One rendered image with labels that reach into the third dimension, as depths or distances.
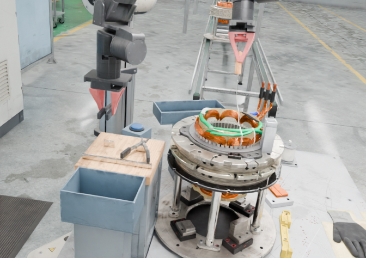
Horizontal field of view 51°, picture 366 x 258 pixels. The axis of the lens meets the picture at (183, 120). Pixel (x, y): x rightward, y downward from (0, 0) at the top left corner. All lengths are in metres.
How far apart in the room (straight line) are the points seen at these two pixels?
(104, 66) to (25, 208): 1.85
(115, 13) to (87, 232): 0.50
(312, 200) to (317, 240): 0.23
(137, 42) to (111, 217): 0.39
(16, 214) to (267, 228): 1.73
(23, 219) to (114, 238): 1.67
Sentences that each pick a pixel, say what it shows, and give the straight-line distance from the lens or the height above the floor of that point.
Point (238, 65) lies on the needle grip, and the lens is 1.04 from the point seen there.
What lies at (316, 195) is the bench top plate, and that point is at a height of 0.78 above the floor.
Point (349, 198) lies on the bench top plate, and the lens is 1.60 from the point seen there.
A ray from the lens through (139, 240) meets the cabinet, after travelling 1.06.
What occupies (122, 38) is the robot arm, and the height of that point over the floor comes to 1.38.
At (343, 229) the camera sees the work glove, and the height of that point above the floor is 0.80.
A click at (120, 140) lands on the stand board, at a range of 1.10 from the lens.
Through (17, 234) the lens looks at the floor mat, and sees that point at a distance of 2.47.
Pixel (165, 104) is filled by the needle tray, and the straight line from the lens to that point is 1.41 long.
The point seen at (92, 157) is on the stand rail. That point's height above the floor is 1.07.
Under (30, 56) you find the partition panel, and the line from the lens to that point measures 5.09.
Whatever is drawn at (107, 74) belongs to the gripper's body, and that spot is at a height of 1.29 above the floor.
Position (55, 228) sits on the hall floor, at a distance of 2.50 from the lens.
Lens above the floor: 1.57
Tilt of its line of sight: 24 degrees down
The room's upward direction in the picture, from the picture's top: 6 degrees clockwise
